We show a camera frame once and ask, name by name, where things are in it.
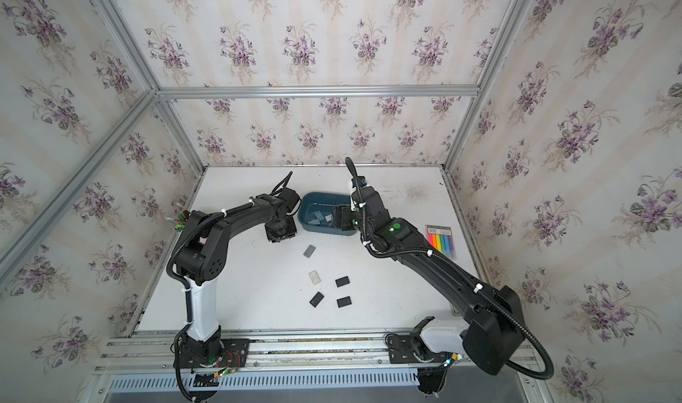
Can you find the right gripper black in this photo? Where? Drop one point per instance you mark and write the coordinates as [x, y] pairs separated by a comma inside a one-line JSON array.
[[341, 216]]

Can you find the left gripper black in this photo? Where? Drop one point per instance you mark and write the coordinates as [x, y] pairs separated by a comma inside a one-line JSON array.
[[273, 237]]

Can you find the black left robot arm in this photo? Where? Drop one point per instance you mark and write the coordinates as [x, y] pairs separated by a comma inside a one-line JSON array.
[[200, 256]]

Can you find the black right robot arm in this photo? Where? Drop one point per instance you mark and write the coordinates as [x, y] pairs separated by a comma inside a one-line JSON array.
[[496, 334]]

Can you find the teal plastic storage box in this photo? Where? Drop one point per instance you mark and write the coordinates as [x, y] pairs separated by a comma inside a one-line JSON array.
[[324, 202]]

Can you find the grey eraser centre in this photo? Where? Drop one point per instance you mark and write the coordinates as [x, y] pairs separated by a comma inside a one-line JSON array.
[[309, 251]]

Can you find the white eraser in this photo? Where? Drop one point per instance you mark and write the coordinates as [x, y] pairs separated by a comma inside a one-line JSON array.
[[315, 278]]

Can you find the black eraser middle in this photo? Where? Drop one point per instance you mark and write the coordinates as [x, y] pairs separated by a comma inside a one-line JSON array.
[[343, 281]]

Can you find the black eraser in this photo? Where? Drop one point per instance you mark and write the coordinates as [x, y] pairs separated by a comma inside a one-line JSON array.
[[344, 302], [316, 300], [343, 281]]

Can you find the black eraser lower left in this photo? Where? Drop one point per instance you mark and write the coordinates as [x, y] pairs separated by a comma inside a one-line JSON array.
[[316, 300]]

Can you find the black eraser lower right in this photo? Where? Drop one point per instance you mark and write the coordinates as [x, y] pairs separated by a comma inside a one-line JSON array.
[[344, 302]]

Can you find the coloured highlighter pack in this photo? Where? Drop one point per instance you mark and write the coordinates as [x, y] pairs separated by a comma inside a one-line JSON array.
[[441, 238]]

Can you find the pink pen cup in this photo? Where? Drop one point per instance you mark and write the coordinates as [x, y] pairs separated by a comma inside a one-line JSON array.
[[179, 221]]

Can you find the aluminium frame horizontal rail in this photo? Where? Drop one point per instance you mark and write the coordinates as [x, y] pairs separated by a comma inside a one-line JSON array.
[[451, 90]]

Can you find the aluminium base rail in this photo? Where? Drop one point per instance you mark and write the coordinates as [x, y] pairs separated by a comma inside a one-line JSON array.
[[264, 361]]

